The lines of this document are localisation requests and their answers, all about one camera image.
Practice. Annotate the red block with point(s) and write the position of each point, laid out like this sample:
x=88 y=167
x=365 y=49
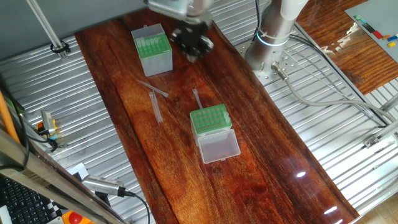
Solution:
x=377 y=34

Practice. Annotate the glossy brown wooden board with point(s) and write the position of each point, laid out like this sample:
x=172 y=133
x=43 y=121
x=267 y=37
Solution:
x=217 y=193

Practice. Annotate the shiny steel rail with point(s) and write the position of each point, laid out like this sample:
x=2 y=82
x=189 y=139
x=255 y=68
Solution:
x=37 y=171

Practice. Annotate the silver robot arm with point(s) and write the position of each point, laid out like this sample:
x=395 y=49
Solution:
x=270 y=28

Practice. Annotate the black block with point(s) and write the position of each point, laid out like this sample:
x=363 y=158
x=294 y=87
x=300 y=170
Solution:
x=368 y=28

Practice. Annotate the black keyboard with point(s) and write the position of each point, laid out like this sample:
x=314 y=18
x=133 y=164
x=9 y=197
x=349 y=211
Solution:
x=21 y=202

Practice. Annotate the orange emergency stop box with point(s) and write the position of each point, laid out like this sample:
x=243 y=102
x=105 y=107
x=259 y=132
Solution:
x=74 y=217

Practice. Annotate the orange tube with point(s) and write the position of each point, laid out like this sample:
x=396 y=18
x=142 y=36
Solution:
x=7 y=118

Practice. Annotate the yellow block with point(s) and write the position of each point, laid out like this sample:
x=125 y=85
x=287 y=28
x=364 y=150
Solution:
x=391 y=44

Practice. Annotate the aluminium profile bar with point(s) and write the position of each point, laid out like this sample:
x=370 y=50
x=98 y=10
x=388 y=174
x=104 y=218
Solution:
x=390 y=104
x=382 y=133

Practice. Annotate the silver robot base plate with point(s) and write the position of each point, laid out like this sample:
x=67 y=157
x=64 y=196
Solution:
x=292 y=62

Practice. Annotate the grey board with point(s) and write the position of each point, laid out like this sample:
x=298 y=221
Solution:
x=379 y=15

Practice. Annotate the silver camera on stand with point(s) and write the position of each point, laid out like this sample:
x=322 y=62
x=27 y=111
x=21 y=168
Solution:
x=102 y=185

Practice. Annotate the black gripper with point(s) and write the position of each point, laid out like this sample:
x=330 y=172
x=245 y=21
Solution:
x=189 y=35

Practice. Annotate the silver camera mount bracket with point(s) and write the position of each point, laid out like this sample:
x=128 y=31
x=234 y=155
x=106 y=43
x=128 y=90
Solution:
x=168 y=7

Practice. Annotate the yellow orange turtle toy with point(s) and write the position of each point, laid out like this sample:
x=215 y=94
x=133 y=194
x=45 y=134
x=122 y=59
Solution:
x=39 y=126

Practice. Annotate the aluminium post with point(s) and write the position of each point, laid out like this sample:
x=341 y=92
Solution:
x=46 y=26

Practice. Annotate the green clear pipette tip box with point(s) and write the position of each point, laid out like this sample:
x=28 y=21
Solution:
x=155 y=62
x=217 y=146

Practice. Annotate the green block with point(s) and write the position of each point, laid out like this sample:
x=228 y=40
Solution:
x=357 y=17

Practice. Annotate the blue block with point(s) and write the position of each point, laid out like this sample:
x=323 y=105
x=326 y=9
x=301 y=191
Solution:
x=392 y=38

